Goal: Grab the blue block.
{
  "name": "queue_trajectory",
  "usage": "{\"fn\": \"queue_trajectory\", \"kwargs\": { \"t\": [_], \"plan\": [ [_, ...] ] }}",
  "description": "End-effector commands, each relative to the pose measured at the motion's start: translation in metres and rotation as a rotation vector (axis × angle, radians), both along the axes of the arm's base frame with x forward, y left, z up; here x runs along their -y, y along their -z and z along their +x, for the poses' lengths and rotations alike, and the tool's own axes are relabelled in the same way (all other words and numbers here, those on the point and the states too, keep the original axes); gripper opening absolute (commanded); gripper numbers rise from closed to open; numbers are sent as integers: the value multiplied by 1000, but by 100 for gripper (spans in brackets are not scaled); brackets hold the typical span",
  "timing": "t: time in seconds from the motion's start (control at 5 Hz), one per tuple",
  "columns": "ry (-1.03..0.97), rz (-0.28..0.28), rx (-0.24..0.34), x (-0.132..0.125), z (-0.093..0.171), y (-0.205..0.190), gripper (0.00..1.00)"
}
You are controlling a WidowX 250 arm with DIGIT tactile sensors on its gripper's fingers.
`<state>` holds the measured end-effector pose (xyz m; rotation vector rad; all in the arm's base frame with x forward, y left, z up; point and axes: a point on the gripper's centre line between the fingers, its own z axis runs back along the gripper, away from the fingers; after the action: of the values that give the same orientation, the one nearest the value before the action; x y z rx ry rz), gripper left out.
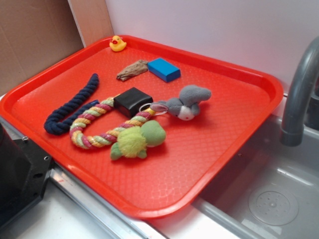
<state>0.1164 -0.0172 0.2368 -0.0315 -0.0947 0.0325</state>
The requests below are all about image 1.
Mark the blue rectangular block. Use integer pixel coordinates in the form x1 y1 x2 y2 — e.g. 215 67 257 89
148 58 181 83

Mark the red plastic tray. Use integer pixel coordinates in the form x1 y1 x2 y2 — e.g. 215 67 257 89
0 35 283 219

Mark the grey plush bunny toy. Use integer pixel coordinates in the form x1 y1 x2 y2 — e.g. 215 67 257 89
150 85 212 121

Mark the green plush turtle toy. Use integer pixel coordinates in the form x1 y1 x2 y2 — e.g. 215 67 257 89
110 120 166 160

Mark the black rectangular box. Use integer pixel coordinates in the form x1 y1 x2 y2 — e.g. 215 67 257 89
114 87 153 118

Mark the brown crumpled fabric piece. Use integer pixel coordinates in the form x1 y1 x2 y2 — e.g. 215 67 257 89
116 60 148 81

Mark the yellow rubber duck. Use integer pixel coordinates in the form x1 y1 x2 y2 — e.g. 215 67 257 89
109 35 127 52

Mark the grey plastic sink basin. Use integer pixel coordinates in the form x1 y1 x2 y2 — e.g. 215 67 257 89
193 116 319 239

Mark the grey faucet spout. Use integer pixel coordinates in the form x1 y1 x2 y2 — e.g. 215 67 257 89
280 37 319 146

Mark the round sink drain cover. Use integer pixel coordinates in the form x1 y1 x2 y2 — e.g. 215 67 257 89
248 185 299 226

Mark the brown cardboard panel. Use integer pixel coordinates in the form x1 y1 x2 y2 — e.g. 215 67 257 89
0 0 83 95

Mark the multicolour braided rope toy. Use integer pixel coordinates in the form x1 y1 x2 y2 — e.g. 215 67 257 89
69 97 156 149

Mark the navy blue rope toy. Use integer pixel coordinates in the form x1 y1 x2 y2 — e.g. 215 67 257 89
44 73 100 135

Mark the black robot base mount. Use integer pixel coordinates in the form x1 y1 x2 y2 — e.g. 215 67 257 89
0 126 53 229

